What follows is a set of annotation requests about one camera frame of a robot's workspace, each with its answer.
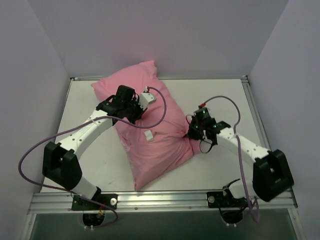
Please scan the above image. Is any pink pillowcase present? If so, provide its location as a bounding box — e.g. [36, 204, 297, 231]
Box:
[92, 60, 200, 191]

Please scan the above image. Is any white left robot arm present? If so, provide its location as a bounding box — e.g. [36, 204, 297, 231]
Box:
[42, 85, 156, 210]

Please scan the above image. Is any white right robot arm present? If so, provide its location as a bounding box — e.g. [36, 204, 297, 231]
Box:
[187, 107, 294, 207]

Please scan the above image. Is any white pillowcase label tag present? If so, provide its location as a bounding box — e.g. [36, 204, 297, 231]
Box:
[144, 130, 155, 142]

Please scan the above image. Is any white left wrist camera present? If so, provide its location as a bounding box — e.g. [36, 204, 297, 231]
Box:
[138, 92, 157, 110]

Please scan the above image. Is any aluminium back frame rail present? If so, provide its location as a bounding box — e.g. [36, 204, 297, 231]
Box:
[69, 74, 248, 81]

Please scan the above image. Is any aluminium frame rail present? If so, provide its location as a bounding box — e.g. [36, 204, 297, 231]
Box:
[69, 74, 248, 81]
[241, 76, 270, 149]
[27, 188, 298, 215]

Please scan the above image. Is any aluminium right frame rail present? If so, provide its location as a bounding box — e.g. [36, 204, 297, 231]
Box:
[241, 76, 270, 149]

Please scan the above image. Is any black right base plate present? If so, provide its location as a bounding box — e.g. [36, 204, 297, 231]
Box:
[206, 190, 248, 209]

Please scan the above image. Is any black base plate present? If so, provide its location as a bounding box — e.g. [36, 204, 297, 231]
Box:
[71, 193, 118, 211]
[206, 190, 248, 209]

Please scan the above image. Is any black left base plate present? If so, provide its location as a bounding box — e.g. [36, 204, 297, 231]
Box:
[71, 193, 118, 211]

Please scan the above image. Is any aluminium front frame rail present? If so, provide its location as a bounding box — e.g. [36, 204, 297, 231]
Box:
[27, 188, 298, 215]

